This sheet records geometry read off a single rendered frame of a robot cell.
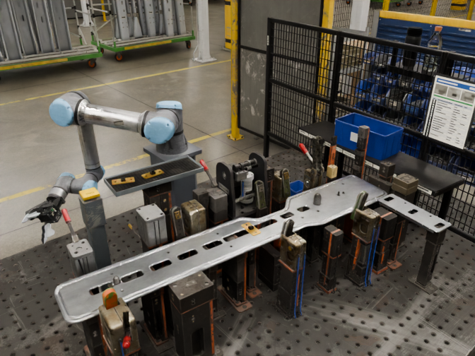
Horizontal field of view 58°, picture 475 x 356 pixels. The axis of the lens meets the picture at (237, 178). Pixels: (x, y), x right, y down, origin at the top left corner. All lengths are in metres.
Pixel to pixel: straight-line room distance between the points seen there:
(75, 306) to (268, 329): 0.70
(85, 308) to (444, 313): 1.32
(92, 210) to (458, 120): 1.58
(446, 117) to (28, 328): 1.94
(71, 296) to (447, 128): 1.70
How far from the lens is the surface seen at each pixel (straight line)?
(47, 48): 8.62
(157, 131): 1.85
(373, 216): 1.73
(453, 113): 2.16
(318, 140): 1.92
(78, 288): 1.49
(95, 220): 1.69
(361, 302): 1.86
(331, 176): 2.02
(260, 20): 4.38
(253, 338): 1.67
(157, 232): 1.58
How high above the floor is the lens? 1.95
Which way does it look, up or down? 28 degrees down
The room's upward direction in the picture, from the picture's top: straight up
